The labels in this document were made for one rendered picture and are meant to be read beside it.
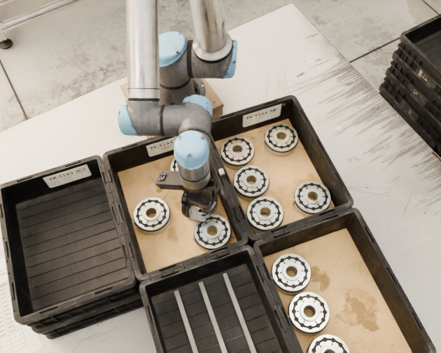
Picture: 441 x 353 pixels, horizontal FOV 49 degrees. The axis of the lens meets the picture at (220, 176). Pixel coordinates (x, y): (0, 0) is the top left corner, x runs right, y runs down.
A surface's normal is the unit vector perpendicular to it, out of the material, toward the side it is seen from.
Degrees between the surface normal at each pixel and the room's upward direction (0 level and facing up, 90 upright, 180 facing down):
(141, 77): 38
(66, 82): 0
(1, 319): 0
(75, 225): 0
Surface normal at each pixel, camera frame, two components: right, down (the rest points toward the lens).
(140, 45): 0.00, 0.16
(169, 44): -0.19, -0.49
